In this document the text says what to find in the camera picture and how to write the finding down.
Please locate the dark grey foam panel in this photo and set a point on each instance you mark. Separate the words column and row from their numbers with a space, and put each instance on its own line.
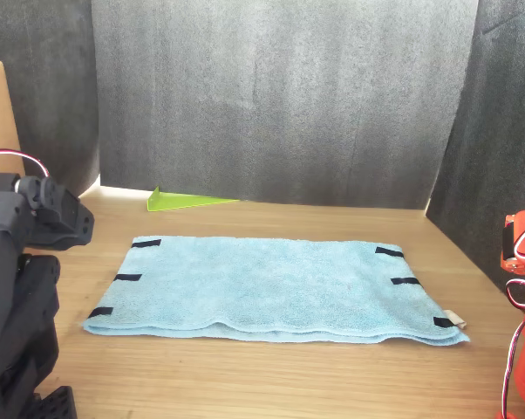
column 44, row 87
column 498, row 131

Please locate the wide grey foam panel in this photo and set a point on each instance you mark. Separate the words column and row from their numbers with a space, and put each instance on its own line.
column 288, row 100

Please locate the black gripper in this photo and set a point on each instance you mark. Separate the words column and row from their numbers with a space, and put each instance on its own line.
column 66, row 214

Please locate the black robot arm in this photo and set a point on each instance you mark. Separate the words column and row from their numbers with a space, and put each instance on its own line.
column 9, row 305

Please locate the green acrylic bracket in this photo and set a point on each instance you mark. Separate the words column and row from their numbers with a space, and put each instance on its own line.
column 179, row 201

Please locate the light blue towel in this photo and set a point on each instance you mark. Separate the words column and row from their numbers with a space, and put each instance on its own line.
column 267, row 288

